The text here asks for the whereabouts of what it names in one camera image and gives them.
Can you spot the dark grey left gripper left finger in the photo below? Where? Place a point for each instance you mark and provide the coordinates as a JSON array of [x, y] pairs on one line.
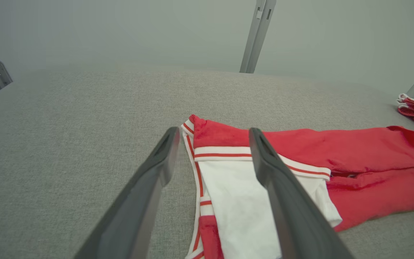
[[135, 219]]

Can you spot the grey metal partition post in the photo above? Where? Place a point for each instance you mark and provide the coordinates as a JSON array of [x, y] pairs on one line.
[[259, 36]]

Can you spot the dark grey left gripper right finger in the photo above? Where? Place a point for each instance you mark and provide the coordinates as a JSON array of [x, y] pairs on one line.
[[297, 219]]

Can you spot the red and white basketball jersey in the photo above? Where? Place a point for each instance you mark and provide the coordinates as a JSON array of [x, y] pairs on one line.
[[365, 154]]

